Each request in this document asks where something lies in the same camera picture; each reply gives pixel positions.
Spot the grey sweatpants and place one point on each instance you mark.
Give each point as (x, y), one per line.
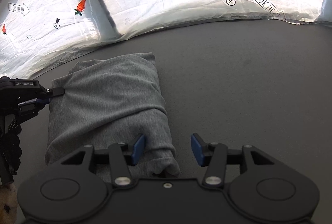
(109, 99)

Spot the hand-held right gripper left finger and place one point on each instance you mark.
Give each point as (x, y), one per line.
(137, 149)

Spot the person's left forearm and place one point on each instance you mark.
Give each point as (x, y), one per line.
(7, 203)

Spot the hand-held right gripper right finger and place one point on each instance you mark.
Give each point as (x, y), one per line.
(198, 149)

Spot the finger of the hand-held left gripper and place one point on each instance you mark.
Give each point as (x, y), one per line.
(42, 101)
(55, 91)

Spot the person's left hand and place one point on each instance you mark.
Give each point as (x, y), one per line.
(10, 146)

